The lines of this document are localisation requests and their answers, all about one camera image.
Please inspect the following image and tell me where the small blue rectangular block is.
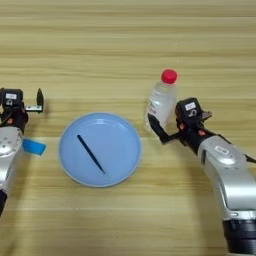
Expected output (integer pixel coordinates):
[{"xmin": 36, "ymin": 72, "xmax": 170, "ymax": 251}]
[{"xmin": 21, "ymin": 138, "xmax": 47, "ymax": 157}]

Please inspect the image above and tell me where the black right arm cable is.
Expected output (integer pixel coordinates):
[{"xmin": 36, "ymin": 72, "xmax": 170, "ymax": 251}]
[{"xmin": 244, "ymin": 153, "xmax": 256, "ymax": 165}]

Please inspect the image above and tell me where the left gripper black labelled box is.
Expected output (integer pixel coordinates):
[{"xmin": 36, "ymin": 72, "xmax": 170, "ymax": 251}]
[{"xmin": 0, "ymin": 88, "xmax": 24, "ymax": 108}]

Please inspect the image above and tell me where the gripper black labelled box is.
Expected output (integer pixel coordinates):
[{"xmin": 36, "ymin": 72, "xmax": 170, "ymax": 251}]
[
  {"xmin": 0, "ymin": 88, "xmax": 24, "ymax": 108},
  {"xmin": 175, "ymin": 97, "xmax": 203, "ymax": 122}
]

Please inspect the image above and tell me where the clear bottle red cap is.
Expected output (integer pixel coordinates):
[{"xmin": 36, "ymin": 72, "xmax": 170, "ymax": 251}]
[{"xmin": 144, "ymin": 68, "xmax": 179, "ymax": 136}]

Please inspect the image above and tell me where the light blue round plate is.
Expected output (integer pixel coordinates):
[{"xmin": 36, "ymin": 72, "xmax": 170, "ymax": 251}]
[{"xmin": 58, "ymin": 112, "xmax": 142, "ymax": 188}]

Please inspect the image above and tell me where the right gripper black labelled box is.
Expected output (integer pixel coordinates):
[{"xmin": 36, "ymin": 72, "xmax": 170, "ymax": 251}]
[{"xmin": 175, "ymin": 97, "xmax": 203, "ymax": 122}]

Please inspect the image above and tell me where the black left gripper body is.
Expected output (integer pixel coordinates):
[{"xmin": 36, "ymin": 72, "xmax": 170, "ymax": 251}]
[{"xmin": 0, "ymin": 104, "xmax": 44, "ymax": 133}]

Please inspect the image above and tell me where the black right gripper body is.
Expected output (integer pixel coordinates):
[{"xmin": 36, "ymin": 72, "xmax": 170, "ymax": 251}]
[{"xmin": 162, "ymin": 110, "xmax": 215, "ymax": 155}]

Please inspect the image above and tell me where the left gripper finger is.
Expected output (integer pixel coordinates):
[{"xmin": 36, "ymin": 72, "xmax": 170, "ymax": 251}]
[{"xmin": 35, "ymin": 87, "xmax": 45, "ymax": 107}]

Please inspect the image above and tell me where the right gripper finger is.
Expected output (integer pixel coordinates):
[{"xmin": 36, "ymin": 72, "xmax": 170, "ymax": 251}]
[{"xmin": 147, "ymin": 113, "xmax": 171, "ymax": 145}]

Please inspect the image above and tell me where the thin black stick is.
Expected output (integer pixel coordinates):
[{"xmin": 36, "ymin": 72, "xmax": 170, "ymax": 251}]
[{"xmin": 76, "ymin": 134, "xmax": 107, "ymax": 175}]

